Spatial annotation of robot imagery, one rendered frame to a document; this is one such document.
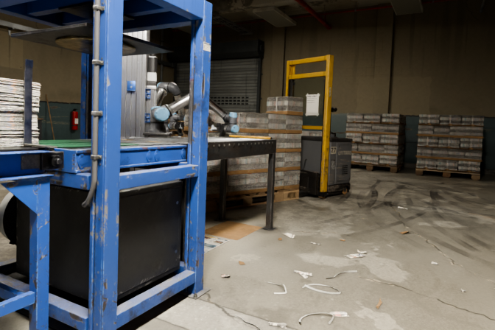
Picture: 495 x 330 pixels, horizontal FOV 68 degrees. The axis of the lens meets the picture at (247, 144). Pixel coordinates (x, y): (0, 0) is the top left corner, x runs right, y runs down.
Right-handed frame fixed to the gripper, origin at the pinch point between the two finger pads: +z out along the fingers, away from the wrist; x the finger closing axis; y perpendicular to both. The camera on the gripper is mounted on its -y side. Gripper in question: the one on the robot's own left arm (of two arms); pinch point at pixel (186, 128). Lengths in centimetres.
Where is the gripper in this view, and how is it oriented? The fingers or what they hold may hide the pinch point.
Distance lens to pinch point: 413.1
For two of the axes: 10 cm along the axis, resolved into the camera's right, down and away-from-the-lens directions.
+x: 7.5, 0.0, 6.6
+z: 6.6, 0.7, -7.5
